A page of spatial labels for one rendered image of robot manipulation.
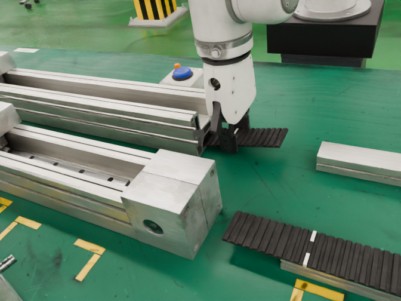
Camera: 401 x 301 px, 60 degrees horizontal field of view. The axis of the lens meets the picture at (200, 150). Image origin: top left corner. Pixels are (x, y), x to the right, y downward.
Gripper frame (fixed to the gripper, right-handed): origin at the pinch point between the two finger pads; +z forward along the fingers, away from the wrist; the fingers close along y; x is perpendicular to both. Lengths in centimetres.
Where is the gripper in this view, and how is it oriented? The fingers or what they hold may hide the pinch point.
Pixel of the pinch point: (234, 133)
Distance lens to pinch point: 62.1
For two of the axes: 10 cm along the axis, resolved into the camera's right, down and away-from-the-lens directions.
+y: 4.5, -6.1, 6.5
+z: 1.6, 7.7, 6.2
